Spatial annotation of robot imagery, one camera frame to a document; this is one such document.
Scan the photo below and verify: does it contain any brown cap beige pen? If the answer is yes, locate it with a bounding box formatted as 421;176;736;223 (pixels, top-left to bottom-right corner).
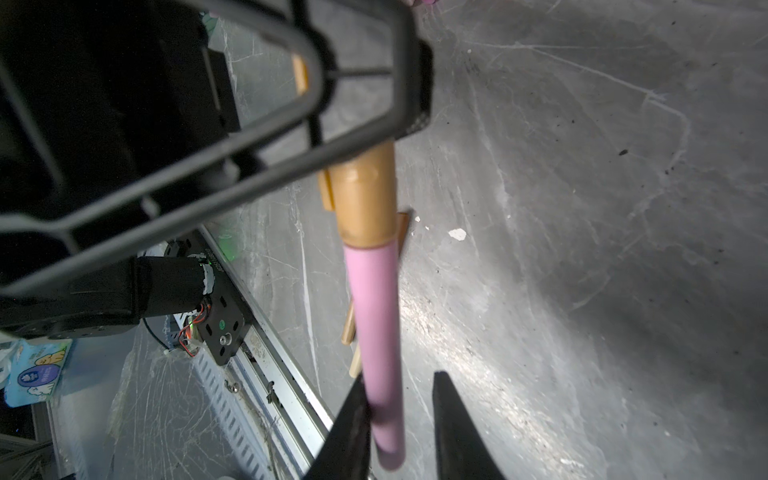
341;211;411;379

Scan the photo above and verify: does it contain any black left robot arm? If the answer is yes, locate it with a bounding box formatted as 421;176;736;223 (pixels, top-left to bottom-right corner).
1;1;429;339

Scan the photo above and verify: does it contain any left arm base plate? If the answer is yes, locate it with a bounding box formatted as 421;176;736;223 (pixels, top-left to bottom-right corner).
163;230;255;366

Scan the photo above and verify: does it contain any tissue pack blue print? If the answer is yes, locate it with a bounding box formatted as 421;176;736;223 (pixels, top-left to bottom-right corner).
4;339;72;408

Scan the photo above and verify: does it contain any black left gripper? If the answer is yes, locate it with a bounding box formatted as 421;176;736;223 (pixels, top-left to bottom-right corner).
0;0;434;300

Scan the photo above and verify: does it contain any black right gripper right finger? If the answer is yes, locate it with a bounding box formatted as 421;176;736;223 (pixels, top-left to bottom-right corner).
432;371;505;479

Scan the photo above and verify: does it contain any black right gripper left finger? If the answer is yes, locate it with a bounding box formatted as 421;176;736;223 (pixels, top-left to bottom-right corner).
303;375;371;480

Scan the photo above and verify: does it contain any tan cap pink pen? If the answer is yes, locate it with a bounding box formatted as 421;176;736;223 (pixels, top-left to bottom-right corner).
328;140;406;471

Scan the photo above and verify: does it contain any green cap beige pen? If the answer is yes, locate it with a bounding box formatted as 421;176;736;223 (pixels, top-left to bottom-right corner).
292;54;309;96

